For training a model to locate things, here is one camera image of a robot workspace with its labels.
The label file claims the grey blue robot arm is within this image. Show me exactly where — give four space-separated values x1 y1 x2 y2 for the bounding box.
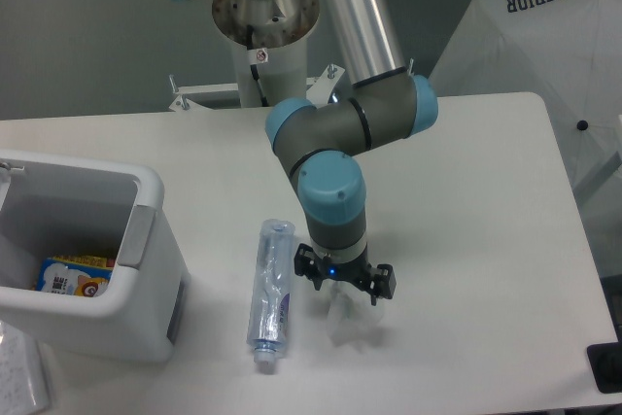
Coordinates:
212 0 438 301

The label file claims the crushed clear plastic bottle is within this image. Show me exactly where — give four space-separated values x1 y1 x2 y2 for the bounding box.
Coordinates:
247 219 295 374

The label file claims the white paper sheet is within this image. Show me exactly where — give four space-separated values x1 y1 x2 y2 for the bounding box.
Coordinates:
1 322 51 414

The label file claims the white metal bracket frame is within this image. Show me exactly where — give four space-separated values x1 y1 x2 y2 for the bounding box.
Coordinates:
168 63 351 112

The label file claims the white superior umbrella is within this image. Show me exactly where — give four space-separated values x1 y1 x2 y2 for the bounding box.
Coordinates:
430 0 621 186

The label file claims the colourful snack package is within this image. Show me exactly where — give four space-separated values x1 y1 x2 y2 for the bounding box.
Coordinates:
34 256 116 297

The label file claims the black device at edge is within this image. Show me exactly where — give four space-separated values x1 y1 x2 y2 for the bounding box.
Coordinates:
587 342 621 394

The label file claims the white tissue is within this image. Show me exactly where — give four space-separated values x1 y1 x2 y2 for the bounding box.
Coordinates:
326 282 384 345

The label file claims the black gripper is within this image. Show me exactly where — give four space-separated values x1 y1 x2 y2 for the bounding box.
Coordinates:
294 243 395 306

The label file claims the black pedestal cable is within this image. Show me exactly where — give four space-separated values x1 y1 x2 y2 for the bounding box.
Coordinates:
245 24 270 108

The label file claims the white trash can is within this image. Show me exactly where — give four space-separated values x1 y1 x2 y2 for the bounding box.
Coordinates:
1 150 190 362

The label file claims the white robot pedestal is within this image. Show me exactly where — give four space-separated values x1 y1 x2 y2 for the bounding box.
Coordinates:
212 0 320 108

